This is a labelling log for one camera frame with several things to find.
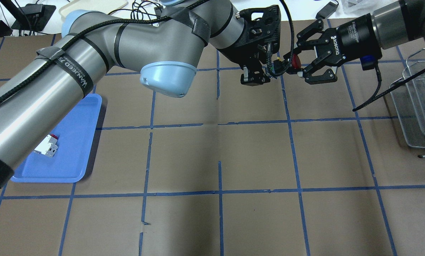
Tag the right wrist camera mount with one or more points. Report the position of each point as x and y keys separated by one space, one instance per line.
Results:
x=368 y=62

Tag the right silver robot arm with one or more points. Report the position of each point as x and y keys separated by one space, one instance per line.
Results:
x=394 y=24

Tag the clear plastic bag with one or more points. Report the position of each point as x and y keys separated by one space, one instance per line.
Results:
x=353 y=6

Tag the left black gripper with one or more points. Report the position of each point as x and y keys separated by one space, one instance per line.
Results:
x=235 y=54

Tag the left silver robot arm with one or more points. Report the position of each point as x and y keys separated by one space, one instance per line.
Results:
x=165 y=51

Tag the wire mesh shelf rack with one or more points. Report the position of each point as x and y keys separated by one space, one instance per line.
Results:
x=409 y=102

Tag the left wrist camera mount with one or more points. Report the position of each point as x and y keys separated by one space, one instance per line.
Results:
x=261 y=27

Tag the red emergency stop button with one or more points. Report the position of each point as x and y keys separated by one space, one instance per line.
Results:
x=293 y=64

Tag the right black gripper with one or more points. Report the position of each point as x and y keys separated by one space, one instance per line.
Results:
x=356 y=35

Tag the white circuit breaker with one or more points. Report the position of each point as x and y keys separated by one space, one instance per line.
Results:
x=48 y=146

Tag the blue plastic tray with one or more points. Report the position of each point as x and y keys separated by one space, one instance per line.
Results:
x=75 y=135

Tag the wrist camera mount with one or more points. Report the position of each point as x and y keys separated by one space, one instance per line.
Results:
x=368 y=62
x=261 y=27

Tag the black power adapter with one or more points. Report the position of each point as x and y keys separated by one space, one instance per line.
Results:
x=328 y=10

